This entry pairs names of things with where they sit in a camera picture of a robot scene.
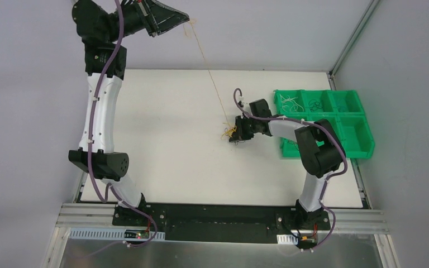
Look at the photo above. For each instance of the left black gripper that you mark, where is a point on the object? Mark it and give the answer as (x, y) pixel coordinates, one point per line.
(152, 19)

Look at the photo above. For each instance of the aluminium frame rail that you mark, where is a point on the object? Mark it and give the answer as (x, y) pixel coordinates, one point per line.
(348, 221)

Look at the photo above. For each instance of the right control circuit board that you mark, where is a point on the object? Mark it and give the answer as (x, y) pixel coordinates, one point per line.
(308, 240)

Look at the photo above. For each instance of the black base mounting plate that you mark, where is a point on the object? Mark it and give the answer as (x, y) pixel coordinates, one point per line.
(222, 223)

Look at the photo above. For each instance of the control circuit board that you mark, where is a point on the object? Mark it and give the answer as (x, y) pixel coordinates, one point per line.
(133, 234)
(308, 240)

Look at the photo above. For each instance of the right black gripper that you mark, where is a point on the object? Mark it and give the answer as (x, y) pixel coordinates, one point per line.
(238, 129)

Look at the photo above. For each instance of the left control circuit board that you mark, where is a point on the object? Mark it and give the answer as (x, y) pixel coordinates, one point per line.
(133, 234)

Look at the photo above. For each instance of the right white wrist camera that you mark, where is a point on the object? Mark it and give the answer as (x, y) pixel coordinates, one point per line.
(242, 100)

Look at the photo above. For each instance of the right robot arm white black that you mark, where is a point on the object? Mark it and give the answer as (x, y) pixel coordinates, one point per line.
(319, 147)

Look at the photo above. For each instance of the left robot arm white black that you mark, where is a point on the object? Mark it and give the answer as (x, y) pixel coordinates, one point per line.
(102, 34)

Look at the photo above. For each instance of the green divided plastic bin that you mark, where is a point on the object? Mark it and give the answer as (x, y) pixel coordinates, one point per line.
(343, 109)

